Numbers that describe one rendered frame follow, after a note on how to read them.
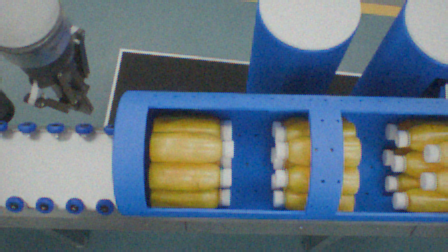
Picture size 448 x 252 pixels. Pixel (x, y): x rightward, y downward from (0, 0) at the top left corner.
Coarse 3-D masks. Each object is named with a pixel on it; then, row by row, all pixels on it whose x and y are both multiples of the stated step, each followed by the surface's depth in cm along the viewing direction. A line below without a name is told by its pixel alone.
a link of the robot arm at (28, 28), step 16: (0, 0) 46; (16, 0) 47; (32, 0) 49; (48, 0) 51; (0, 16) 48; (16, 16) 49; (32, 16) 50; (48, 16) 53; (0, 32) 50; (16, 32) 51; (32, 32) 52; (48, 32) 55
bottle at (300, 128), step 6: (288, 126) 118; (294, 126) 117; (300, 126) 116; (306, 126) 116; (342, 126) 116; (348, 126) 116; (354, 126) 117; (288, 132) 117; (294, 132) 116; (300, 132) 116; (306, 132) 116; (348, 132) 116; (354, 132) 116; (288, 138) 117
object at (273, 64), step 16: (256, 16) 143; (256, 32) 147; (256, 48) 152; (272, 48) 141; (288, 48) 135; (336, 48) 136; (256, 64) 159; (272, 64) 148; (288, 64) 143; (304, 64) 141; (320, 64) 142; (336, 64) 149; (256, 80) 167; (272, 80) 157; (288, 80) 152; (304, 80) 151; (320, 80) 153
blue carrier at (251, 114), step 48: (144, 96) 111; (192, 96) 111; (240, 96) 112; (288, 96) 113; (336, 96) 115; (144, 144) 130; (240, 144) 131; (336, 144) 104; (384, 144) 131; (144, 192) 105; (240, 192) 127; (336, 192) 105; (384, 192) 127
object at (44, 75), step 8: (72, 40) 65; (72, 48) 64; (64, 56) 62; (72, 56) 64; (48, 64) 61; (56, 64) 62; (64, 64) 63; (32, 72) 62; (40, 72) 62; (48, 72) 63; (56, 72) 63; (32, 80) 66; (40, 80) 65; (48, 80) 66; (56, 80) 68; (40, 88) 66
